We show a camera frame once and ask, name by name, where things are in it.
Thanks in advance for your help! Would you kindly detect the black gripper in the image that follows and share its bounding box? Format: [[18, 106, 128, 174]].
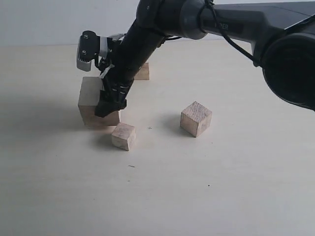
[[94, 66, 138, 118]]

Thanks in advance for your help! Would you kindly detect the smallest wooden cube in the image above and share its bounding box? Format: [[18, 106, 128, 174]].
[[111, 123, 136, 151]]

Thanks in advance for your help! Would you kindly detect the second largest wooden cube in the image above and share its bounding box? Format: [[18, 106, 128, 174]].
[[134, 62, 150, 81]]

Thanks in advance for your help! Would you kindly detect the medium small wooden cube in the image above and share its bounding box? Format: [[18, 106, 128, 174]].
[[180, 101, 212, 138]]

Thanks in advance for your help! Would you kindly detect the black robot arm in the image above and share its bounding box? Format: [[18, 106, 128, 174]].
[[94, 0, 315, 117]]

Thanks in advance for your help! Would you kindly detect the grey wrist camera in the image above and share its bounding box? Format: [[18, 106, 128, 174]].
[[76, 30, 108, 72]]

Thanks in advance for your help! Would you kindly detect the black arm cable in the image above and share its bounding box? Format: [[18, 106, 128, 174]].
[[200, 0, 261, 67]]

